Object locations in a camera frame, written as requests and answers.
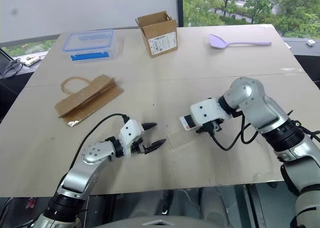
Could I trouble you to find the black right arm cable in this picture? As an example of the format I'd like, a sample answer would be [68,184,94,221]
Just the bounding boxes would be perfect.
[211,110,259,152]

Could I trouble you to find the dark bundled cables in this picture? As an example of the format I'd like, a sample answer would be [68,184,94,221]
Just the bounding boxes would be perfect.
[1,58,24,80]

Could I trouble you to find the grey angular robot body part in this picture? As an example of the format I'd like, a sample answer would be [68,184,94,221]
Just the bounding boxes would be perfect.
[141,218,185,228]

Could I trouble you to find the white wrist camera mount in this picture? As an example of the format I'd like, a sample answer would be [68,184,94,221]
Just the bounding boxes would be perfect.
[189,97,237,128]
[118,119,146,159]

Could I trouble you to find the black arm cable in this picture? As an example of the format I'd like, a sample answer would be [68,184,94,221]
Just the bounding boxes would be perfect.
[68,113,130,174]
[211,110,259,152]

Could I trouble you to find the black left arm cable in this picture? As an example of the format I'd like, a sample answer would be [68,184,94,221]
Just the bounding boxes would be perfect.
[68,113,130,174]

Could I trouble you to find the small red item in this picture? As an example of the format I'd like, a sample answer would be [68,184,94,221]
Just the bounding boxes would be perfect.
[25,197,38,210]

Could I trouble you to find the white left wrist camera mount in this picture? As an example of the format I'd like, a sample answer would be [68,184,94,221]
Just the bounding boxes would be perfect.
[118,119,146,159]

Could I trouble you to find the black window frame post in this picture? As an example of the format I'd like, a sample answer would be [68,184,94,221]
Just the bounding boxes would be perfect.
[174,0,185,28]

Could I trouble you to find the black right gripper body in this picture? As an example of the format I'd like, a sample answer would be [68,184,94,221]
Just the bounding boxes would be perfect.
[195,118,225,137]

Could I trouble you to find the folded brown paper bag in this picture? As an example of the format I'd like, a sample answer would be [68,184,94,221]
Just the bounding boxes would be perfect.
[54,74,126,125]

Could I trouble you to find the clear plastic sheet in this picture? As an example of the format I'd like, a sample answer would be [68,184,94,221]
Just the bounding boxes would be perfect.
[166,127,201,150]

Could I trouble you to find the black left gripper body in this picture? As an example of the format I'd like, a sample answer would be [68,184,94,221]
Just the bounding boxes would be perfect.
[131,134,149,156]

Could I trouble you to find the purple plastic spatula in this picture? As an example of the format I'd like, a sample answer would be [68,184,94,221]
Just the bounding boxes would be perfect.
[208,33,273,50]

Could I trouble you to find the white power strip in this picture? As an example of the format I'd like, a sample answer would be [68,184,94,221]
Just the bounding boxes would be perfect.
[19,54,42,67]

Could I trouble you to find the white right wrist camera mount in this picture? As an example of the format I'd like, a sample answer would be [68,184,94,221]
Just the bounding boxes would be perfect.
[189,97,237,128]

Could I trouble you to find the clear container with blue lid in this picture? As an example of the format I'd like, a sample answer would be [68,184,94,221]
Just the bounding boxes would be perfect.
[61,29,119,63]

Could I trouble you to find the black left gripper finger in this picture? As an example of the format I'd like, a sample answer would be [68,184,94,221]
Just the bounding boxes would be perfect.
[143,138,167,155]
[141,122,158,133]

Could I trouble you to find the white smartphone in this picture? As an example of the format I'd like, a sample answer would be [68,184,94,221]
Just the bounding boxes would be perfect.
[179,113,198,132]

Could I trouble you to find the open brown cardboard box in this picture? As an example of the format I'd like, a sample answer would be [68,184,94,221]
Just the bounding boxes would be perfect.
[135,10,179,59]

